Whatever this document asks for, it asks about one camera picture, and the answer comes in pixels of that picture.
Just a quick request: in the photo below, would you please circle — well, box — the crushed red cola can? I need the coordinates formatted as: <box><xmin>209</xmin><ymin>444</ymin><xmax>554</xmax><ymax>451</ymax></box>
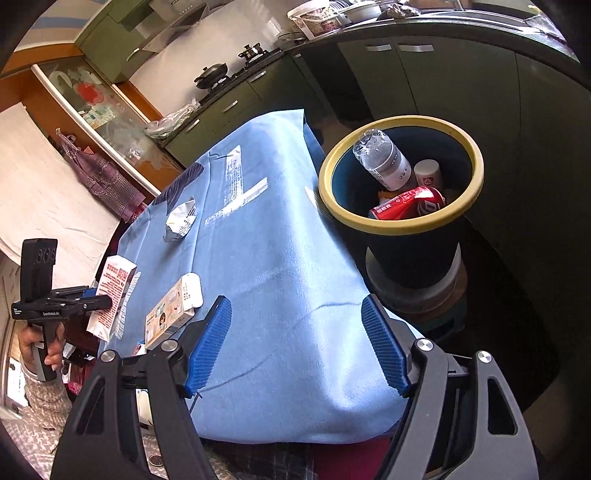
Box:
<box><xmin>369</xmin><ymin>186</ymin><xmax>446</xmax><ymax>221</ymax></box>

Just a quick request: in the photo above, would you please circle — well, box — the clear plastic water bottle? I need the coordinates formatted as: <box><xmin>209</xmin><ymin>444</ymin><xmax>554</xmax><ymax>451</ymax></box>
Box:
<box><xmin>353</xmin><ymin>129</ymin><xmax>413</xmax><ymax>191</ymax></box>

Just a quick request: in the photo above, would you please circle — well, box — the yellow-rimmed dark trash bin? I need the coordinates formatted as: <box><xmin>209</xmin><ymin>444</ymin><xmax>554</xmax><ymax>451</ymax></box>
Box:
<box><xmin>318</xmin><ymin>115</ymin><xmax>485</xmax><ymax>289</ymax></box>

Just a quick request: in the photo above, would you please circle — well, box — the person's left hand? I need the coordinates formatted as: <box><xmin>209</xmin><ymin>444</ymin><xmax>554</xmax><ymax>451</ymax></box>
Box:
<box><xmin>18</xmin><ymin>320</ymin><xmax>67</xmax><ymax>374</ymax></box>

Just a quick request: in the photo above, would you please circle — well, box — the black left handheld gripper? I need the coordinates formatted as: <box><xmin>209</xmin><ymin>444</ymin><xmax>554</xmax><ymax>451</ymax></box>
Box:
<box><xmin>11</xmin><ymin>238</ymin><xmax>111</xmax><ymax>382</ymax></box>

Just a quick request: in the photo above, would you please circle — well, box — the small illustrated paper box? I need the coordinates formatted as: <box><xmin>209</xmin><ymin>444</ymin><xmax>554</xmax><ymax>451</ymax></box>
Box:
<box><xmin>144</xmin><ymin>272</ymin><xmax>204</xmax><ymax>350</ymax></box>

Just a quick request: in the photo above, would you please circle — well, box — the red white carton box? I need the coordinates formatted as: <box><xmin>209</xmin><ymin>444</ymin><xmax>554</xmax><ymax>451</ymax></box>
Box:
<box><xmin>87</xmin><ymin>255</ymin><xmax>137</xmax><ymax>342</ymax></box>

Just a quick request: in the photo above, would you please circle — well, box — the blue star-print tablecloth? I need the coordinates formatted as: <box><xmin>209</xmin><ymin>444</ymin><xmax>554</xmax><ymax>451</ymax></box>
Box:
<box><xmin>108</xmin><ymin>110</ymin><xmax>407</xmax><ymax>444</ymax></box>

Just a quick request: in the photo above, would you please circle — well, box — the crumpled white snack wrapper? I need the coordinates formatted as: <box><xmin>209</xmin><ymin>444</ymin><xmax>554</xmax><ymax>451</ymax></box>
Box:
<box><xmin>163</xmin><ymin>197</ymin><xmax>197</xmax><ymax>242</ymax></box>

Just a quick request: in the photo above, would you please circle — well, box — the white supplement bottle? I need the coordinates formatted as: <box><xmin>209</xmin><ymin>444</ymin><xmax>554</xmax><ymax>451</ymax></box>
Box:
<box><xmin>414</xmin><ymin>159</ymin><xmax>443</xmax><ymax>191</ymax></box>

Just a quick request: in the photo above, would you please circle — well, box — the white cloth on table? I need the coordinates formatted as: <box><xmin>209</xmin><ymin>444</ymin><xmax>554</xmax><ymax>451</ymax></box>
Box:
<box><xmin>0</xmin><ymin>103</ymin><xmax>119</xmax><ymax>287</ymax></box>

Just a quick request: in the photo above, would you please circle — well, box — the plaid red cloth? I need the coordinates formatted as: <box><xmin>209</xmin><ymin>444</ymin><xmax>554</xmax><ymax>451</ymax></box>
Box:
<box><xmin>56</xmin><ymin>129</ymin><xmax>145</xmax><ymax>224</ymax></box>

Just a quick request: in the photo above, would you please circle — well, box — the clear plastic bag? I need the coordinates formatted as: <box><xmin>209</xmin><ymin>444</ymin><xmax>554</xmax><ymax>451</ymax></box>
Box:
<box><xmin>143</xmin><ymin>99</ymin><xmax>200</xmax><ymax>140</ymax></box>

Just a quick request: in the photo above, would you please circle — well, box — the black wok on stove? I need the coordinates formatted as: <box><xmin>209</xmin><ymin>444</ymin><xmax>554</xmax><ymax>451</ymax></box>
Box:
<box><xmin>193</xmin><ymin>63</ymin><xmax>228</xmax><ymax>90</ymax></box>

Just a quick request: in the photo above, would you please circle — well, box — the steel pot with lid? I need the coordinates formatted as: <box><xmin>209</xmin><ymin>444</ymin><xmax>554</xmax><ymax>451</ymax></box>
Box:
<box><xmin>238</xmin><ymin>43</ymin><xmax>269</xmax><ymax>64</ymax></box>

